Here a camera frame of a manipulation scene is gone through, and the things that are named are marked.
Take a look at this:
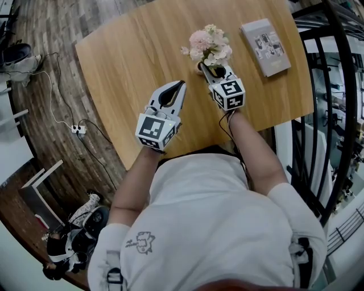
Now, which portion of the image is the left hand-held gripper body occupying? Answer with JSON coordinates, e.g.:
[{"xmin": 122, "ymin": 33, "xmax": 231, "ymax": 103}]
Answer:
[{"xmin": 135, "ymin": 105, "xmax": 183, "ymax": 152}]

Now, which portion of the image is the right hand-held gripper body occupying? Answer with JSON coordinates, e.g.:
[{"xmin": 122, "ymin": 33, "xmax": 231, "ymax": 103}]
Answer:
[{"xmin": 207, "ymin": 73, "xmax": 246, "ymax": 112}]

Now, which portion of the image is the white vase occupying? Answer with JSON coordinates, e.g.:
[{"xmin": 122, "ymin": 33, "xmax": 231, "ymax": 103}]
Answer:
[{"xmin": 195, "ymin": 60, "xmax": 226, "ymax": 78}]

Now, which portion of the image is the pink flowers bouquet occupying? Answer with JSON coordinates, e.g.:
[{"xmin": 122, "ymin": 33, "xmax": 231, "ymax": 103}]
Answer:
[{"xmin": 180, "ymin": 23, "xmax": 234, "ymax": 69}]

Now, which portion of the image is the person's right forearm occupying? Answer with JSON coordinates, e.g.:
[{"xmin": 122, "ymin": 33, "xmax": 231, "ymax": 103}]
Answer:
[{"xmin": 226, "ymin": 110, "xmax": 289, "ymax": 197}]

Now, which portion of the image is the person's left forearm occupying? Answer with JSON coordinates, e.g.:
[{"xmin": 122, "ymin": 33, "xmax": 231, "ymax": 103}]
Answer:
[{"xmin": 109, "ymin": 145, "xmax": 166, "ymax": 226}]

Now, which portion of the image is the grey book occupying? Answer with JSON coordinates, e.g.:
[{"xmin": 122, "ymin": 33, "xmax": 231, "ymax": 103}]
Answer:
[{"xmin": 239, "ymin": 18, "xmax": 292, "ymax": 78}]

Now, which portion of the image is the person's white shirt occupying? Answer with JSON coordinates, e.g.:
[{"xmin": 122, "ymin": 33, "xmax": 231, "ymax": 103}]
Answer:
[{"xmin": 87, "ymin": 152, "xmax": 328, "ymax": 291}]

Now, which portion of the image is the black metal railing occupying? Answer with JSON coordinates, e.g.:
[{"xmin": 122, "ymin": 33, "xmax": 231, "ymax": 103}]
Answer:
[{"xmin": 289, "ymin": 0, "xmax": 359, "ymax": 228}]

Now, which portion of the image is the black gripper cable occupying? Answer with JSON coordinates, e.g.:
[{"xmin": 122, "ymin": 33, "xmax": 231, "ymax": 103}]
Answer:
[{"xmin": 218, "ymin": 110, "xmax": 251, "ymax": 184}]

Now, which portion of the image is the black power cable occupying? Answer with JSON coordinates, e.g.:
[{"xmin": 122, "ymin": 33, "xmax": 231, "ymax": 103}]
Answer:
[{"xmin": 76, "ymin": 118, "xmax": 118, "ymax": 192}]

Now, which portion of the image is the white power cable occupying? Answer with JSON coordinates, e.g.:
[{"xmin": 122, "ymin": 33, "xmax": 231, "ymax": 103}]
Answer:
[{"xmin": 0, "ymin": 69, "xmax": 75, "ymax": 129}]

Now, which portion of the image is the white frame furniture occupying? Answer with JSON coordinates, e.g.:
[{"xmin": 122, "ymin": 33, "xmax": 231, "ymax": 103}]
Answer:
[{"xmin": 20, "ymin": 159, "xmax": 65, "ymax": 230}]

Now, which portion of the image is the grey shoulder strap with buckle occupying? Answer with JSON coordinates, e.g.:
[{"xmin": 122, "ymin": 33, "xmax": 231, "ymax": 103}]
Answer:
[{"xmin": 105, "ymin": 249, "xmax": 125, "ymax": 285}]

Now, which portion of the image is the black shoulder strap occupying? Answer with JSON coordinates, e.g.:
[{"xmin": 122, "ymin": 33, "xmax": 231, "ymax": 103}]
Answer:
[{"xmin": 289, "ymin": 236, "xmax": 315, "ymax": 288}]

